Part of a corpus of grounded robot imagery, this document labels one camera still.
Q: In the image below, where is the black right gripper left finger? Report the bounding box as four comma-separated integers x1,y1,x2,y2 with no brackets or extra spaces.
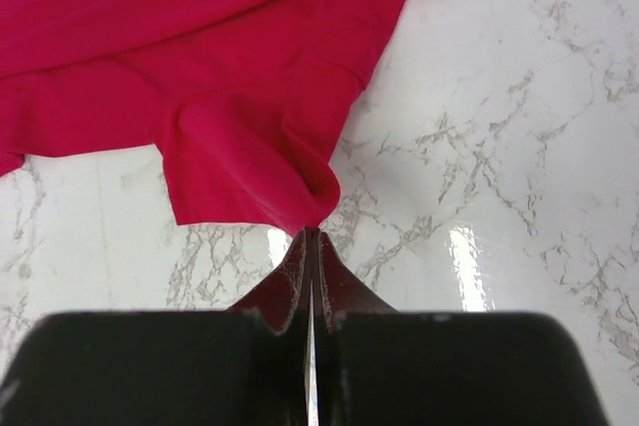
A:
1,229,313,425

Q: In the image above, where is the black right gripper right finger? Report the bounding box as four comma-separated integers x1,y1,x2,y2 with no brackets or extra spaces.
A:
313,230,638,425

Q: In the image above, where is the bright red t-shirt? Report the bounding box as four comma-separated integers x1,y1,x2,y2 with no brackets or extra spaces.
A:
1,0,406,233

